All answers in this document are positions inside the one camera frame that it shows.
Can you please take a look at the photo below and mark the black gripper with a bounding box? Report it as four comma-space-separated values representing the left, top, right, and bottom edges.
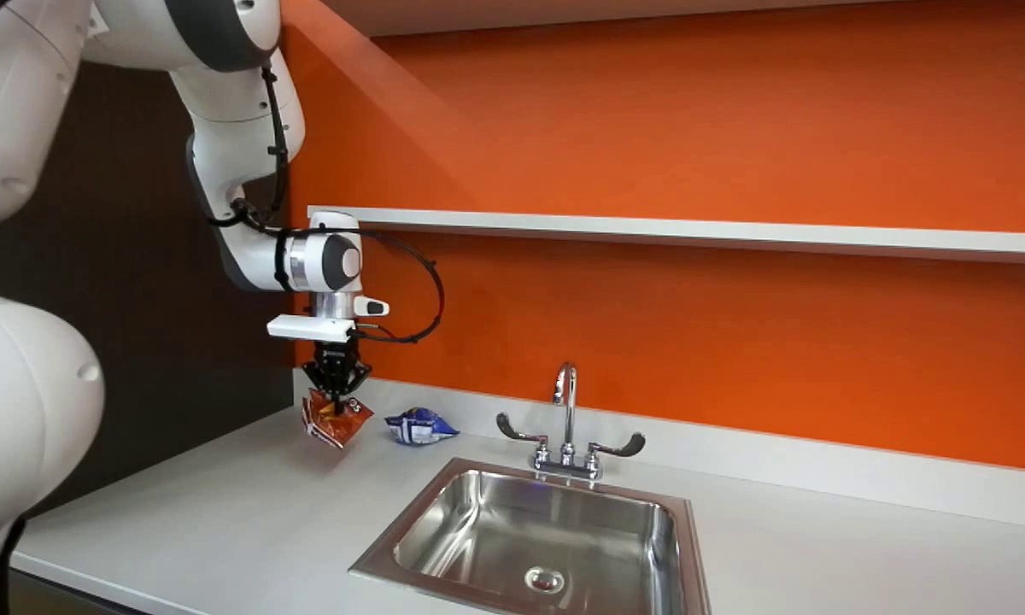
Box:
302, 334, 377, 418

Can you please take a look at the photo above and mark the red snack packet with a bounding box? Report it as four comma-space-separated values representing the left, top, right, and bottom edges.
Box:
296, 385, 379, 455

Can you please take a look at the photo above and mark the blue snack packet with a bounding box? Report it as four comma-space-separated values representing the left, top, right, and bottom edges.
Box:
379, 403, 461, 451

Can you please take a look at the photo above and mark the stainless steel sink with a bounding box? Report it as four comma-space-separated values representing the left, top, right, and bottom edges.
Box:
349, 455, 716, 615

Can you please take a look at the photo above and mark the round sink drain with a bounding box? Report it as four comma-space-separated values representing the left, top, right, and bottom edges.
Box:
518, 563, 569, 597

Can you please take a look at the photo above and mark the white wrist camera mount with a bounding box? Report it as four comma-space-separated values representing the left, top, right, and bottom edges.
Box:
263, 291, 393, 345

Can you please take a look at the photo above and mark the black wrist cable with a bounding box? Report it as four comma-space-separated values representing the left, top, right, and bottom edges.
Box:
200, 53, 449, 348

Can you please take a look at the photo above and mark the chrome faucet with black handles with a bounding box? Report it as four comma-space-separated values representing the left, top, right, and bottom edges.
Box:
492, 360, 649, 491

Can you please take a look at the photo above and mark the white wall shelf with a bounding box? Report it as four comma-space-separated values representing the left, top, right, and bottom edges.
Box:
305, 202, 1025, 271

